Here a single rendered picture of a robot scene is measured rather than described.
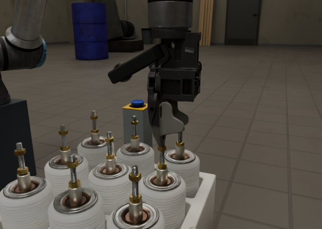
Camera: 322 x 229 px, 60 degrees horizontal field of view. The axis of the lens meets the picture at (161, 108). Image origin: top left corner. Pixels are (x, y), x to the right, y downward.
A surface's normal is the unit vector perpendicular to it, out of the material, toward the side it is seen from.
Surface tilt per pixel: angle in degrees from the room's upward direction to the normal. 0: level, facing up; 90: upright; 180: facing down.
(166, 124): 91
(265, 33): 90
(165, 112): 91
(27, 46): 86
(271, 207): 0
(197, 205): 0
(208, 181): 0
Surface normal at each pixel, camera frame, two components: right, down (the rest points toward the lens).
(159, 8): -0.52, 0.22
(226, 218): 0.00, -0.96
